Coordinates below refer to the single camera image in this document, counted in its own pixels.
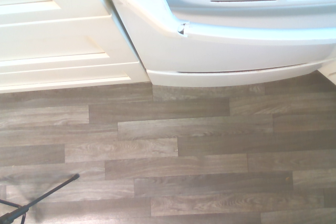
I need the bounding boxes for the white oven bottom drawer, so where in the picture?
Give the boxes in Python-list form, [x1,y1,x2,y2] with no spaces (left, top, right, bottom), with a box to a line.
[145,60,336,88]

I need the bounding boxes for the white oven door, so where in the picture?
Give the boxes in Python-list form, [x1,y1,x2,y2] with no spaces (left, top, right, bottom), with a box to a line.
[102,0,336,73]

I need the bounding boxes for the cream cabinet beside oven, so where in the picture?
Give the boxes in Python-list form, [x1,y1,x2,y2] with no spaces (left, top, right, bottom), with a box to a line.
[317,60,336,86]

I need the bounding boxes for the cream kitchen cabinet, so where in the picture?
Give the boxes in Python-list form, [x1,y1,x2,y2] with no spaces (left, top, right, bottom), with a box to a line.
[0,0,151,94]

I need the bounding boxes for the black tripod stand leg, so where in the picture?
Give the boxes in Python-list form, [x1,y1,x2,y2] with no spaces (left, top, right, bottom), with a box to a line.
[0,173,80,224]

